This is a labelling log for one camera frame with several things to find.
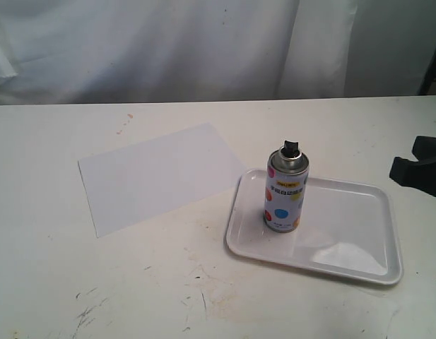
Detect white paper sheet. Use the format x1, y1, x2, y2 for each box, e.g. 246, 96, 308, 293
78, 124, 245, 237

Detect white backdrop curtain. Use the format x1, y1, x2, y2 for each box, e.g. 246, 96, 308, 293
0, 1, 436, 105

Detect white plastic tray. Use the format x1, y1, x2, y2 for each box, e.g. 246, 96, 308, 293
225, 169, 403, 285

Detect black stand frame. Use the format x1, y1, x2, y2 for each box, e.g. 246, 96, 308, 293
418, 49, 436, 95

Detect white spray paint can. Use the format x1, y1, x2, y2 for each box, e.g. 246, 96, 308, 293
264, 141, 310, 233

